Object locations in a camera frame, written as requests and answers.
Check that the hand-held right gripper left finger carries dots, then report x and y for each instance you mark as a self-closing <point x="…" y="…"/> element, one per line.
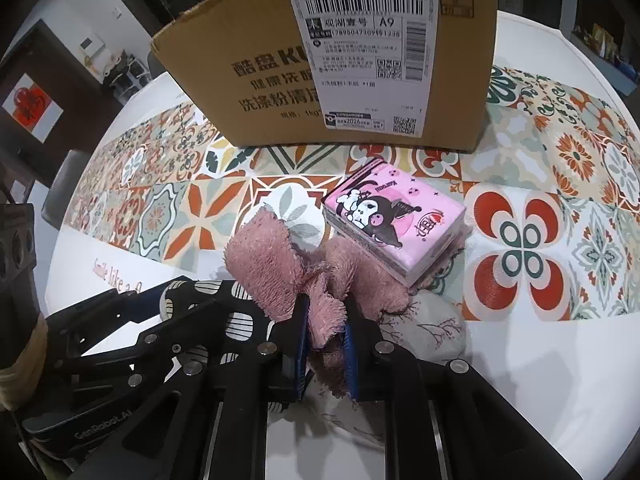
<point x="300" y="347"/>

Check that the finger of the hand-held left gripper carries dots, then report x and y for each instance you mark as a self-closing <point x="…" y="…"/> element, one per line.
<point x="107" y="312"/>
<point x="200" y="320"/>

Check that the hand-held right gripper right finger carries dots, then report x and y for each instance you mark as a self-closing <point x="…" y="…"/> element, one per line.
<point x="351" y="360"/>

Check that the black white patterned cloth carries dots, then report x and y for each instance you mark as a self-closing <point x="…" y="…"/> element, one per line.
<point x="240" y="321"/>

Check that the pink fluffy towel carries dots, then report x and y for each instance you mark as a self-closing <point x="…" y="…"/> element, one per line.
<point x="270" y="265"/>

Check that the person's left forearm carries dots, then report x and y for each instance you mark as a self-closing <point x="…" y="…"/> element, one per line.
<point x="22" y="360"/>

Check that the white branch print cloth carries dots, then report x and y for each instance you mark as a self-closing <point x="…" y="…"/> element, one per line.
<point x="425" y="330"/>

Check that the white leaf print cloth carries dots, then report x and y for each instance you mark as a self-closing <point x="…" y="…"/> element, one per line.
<point x="300" y="215"/>

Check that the grey chair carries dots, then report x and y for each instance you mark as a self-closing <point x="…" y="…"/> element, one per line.
<point x="65" y="185"/>

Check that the pink cartoon tissue pack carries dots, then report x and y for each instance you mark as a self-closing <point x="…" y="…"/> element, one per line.
<point x="395" y="220"/>

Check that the colourful patterned table runner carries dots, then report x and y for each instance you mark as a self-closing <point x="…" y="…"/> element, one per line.
<point x="525" y="245"/>

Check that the shoe rack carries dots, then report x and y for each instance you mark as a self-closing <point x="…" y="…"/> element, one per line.
<point x="120" y="72"/>

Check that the brown cardboard box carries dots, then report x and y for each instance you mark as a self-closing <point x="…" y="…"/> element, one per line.
<point x="260" y="85"/>

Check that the shelf with small goods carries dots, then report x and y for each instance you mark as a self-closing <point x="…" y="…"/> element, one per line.
<point x="602" y="45"/>

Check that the red white wall poster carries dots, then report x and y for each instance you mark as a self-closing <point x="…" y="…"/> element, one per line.
<point x="31" y="105"/>

